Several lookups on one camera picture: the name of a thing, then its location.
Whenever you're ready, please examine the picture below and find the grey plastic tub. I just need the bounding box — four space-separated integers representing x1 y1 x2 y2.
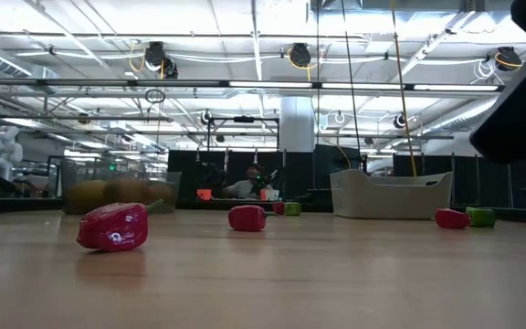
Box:
330 168 454 219

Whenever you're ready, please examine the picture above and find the black background rig frame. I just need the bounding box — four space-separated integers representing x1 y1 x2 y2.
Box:
205 116 281 153

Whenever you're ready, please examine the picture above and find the white building column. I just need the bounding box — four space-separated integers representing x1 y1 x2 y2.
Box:
279 95 315 153

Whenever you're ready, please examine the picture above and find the black ceiling cord reel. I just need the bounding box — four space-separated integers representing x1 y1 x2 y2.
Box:
143 40 180 80
289 42 313 69
495 46 523 72

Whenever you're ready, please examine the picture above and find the overhead light bar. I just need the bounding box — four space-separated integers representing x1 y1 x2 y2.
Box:
0 77 505 92

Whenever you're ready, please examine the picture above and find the yellow cable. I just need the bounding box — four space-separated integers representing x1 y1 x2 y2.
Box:
389 0 418 177

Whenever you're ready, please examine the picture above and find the long black cable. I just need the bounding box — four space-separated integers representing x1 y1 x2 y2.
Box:
339 0 363 161

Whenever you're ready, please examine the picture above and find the person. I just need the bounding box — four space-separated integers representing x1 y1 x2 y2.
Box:
224 163 276 201

